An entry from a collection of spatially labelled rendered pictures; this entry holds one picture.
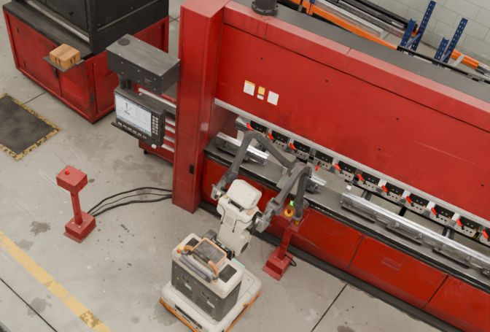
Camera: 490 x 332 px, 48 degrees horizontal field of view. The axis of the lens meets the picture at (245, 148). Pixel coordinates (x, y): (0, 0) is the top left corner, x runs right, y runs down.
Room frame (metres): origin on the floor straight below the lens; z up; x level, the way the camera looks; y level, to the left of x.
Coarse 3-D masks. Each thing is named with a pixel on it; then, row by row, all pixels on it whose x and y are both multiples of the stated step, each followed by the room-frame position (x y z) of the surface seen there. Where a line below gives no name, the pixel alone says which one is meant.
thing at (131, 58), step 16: (112, 48) 3.19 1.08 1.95; (128, 48) 3.22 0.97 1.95; (144, 48) 3.26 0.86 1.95; (112, 64) 3.16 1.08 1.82; (128, 64) 3.10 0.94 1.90; (144, 64) 3.08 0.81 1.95; (160, 64) 3.11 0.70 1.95; (176, 64) 3.17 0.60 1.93; (128, 80) 3.26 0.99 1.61; (144, 80) 3.04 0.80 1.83; (160, 80) 2.99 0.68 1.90; (176, 80) 3.17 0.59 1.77
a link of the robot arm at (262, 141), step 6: (258, 138) 2.99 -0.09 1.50; (264, 138) 3.01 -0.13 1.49; (264, 144) 3.01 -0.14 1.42; (270, 144) 3.03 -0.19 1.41; (270, 150) 3.01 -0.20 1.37; (276, 150) 3.03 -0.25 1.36; (276, 156) 3.01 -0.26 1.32; (282, 156) 3.03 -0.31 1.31; (282, 162) 3.00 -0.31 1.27; (288, 162) 3.02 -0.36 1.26; (288, 168) 3.00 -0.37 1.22
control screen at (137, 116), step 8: (120, 96) 3.10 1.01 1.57; (120, 104) 3.11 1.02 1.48; (128, 104) 3.07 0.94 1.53; (136, 104) 3.04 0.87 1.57; (120, 112) 3.11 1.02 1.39; (128, 112) 3.08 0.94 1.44; (136, 112) 3.04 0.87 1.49; (144, 112) 3.01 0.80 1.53; (128, 120) 3.08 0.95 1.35; (136, 120) 3.04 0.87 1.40; (144, 120) 3.01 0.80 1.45; (144, 128) 3.01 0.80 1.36
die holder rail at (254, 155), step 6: (216, 138) 3.46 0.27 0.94; (222, 138) 3.44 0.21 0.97; (228, 138) 3.46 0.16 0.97; (228, 144) 3.42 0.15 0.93; (234, 144) 3.40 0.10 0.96; (240, 144) 3.40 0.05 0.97; (246, 150) 3.35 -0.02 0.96; (252, 150) 3.36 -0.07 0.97; (258, 150) 3.37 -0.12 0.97; (252, 156) 3.34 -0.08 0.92; (258, 156) 3.31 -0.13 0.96; (264, 156) 3.31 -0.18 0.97; (258, 162) 3.31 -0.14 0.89; (264, 162) 3.31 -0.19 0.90
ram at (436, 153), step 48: (240, 48) 3.41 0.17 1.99; (240, 96) 3.39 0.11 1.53; (288, 96) 3.25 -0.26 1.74; (336, 96) 3.13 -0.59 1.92; (384, 96) 3.02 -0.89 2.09; (336, 144) 3.09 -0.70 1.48; (384, 144) 2.98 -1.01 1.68; (432, 144) 2.87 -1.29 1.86; (480, 144) 2.78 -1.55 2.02; (432, 192) 2.81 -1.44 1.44; (480, 192) 2.72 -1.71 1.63
